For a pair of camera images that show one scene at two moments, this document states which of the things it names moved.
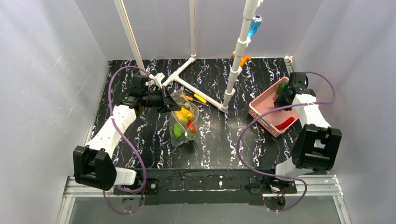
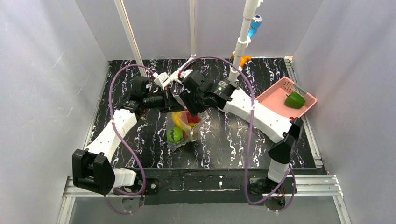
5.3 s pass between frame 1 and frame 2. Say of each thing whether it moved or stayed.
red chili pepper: moved
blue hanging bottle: stayed
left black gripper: stayed
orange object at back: stayed
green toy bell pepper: moved
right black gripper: moved
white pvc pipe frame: stayed
